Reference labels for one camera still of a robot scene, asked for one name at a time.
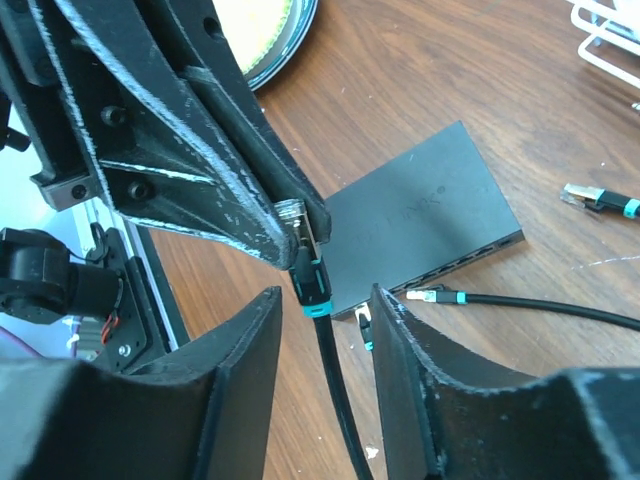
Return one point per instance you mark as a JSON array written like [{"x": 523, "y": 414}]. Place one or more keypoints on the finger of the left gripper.
[{"x": 194, "y": 43}]

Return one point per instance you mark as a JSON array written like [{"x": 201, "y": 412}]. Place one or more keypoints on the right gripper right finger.
[{"x": 449, "y": 413}]

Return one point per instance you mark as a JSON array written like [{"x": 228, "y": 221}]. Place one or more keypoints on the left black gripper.
[{"x": 110, "y": 118}]

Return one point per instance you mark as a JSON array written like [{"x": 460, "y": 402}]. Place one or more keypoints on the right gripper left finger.
[{"x": 202, "y": 411}]

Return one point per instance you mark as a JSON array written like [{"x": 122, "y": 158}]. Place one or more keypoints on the black network switch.
[{"x": 431, "y": 210}]

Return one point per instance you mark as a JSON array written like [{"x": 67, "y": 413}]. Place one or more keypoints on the round yellow green coaster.
[{"x": 264, "y": 35}]

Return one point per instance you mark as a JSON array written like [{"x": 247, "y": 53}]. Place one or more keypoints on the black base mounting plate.
[{"x": 147, "y": 323}]

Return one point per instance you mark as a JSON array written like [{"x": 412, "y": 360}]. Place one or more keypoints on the white wire dish rack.
[{"x": 615, "y": 23}]

